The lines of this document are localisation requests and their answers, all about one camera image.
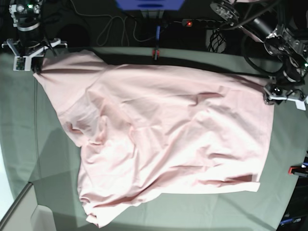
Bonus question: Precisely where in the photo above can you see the red black clamp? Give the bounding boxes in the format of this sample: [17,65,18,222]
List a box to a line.
[288,163,308,178]
[152,49,160,61]

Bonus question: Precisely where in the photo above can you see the blue box on stand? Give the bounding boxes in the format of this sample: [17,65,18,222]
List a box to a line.
[116,0,184,11]

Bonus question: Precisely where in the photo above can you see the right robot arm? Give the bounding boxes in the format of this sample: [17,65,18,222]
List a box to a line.
[1,0,67,73]

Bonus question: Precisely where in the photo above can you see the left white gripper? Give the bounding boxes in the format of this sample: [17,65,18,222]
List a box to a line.
[263,83,307,110]

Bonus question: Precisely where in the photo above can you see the centre red black clamp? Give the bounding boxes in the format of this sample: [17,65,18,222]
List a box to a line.
[152,49,160,61]

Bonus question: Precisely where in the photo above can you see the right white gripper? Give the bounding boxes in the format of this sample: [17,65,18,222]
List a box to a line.
[1,38,67,72]

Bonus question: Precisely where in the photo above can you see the black power strip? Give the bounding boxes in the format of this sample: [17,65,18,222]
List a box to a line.
[181,19,225,30]

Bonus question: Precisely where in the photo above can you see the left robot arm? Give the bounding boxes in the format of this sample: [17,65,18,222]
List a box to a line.
[210,0,308,111]

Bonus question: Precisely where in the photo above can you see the pink t-shirt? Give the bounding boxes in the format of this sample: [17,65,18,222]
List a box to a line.
[34,51,274,228]

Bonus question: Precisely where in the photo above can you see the right red black clamp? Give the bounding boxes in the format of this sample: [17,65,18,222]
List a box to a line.
[288,163,308,178]

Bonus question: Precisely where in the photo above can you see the white bin corner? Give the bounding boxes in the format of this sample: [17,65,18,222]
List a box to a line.
[0,182,56,231]

